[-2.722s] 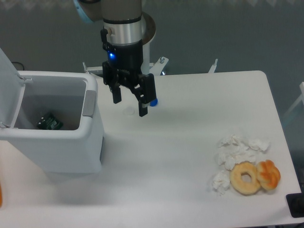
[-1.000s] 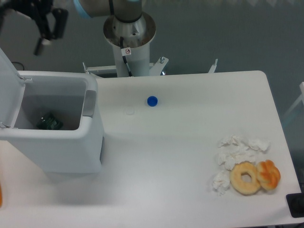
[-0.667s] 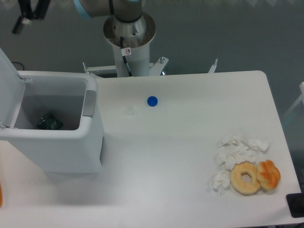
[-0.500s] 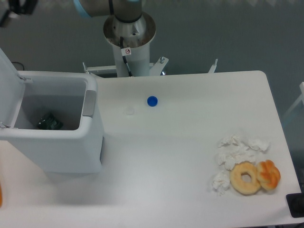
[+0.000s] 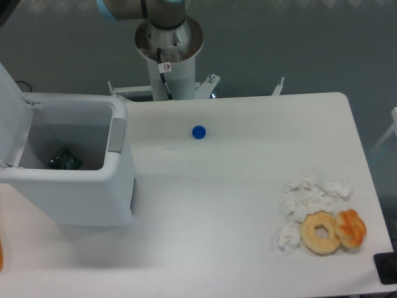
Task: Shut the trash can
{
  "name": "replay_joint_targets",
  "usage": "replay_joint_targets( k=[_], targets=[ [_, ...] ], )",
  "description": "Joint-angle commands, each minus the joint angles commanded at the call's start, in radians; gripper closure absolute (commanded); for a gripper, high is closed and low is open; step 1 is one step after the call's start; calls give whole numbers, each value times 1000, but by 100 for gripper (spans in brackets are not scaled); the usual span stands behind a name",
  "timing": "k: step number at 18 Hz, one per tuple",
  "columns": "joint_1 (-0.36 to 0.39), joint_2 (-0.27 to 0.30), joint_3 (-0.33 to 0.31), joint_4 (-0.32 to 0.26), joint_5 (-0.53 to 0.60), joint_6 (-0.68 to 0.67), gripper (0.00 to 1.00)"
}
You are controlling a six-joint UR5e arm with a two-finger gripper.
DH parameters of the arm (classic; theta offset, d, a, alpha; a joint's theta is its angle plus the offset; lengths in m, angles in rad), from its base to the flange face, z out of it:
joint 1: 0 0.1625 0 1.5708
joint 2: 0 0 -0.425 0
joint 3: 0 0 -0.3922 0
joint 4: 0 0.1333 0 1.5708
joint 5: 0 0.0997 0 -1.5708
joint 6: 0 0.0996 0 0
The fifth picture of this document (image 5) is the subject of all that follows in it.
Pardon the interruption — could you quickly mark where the white trash can lid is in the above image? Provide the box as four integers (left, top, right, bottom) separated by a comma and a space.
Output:
1, 66, 42, 168

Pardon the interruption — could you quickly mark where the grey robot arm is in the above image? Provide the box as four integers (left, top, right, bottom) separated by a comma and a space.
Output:
96, 0, 186, 30

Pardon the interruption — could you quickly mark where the blue bottle cap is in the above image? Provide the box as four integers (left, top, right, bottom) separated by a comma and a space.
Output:
192, 125, 207, 140

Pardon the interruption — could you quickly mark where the white trash can body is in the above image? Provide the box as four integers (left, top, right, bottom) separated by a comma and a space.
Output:
1, 93, 136, 227

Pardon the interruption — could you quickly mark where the green packet in trash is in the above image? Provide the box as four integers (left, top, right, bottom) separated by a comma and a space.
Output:
48, 147, 83, 170

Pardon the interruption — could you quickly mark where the large crumpled white tissue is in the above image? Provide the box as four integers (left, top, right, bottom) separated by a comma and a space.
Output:
281, 176, 354, 224

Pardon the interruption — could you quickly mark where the small crumpled white tissue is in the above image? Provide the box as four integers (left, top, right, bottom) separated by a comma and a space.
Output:
276, 223, 301, 256

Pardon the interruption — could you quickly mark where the orange glazed twisted bun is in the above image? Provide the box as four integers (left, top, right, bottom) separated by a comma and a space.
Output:
335, 209, 367, 250

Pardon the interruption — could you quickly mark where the white stand at right edge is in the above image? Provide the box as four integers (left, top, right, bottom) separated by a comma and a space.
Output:
368, 107, 396, 166

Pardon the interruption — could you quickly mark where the black device at table edge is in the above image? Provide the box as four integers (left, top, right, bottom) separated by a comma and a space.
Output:
373, 252, 396, 285

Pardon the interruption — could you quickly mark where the orange object at left edge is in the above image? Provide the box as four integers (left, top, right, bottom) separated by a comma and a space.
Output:
0, 241, 4, 272

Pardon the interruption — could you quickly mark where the white table frame bracket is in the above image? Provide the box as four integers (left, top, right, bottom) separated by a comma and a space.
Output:
107, 73, 285, 101

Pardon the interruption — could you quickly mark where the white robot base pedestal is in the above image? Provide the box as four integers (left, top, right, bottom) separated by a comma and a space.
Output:
135, 16, 203, 101

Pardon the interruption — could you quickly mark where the black cable on pedestal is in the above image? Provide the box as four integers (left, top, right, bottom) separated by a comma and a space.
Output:
156, 47, 174, 101

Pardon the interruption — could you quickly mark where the plain ring donut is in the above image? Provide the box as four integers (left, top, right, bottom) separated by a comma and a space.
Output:
300, 212, 341, 255

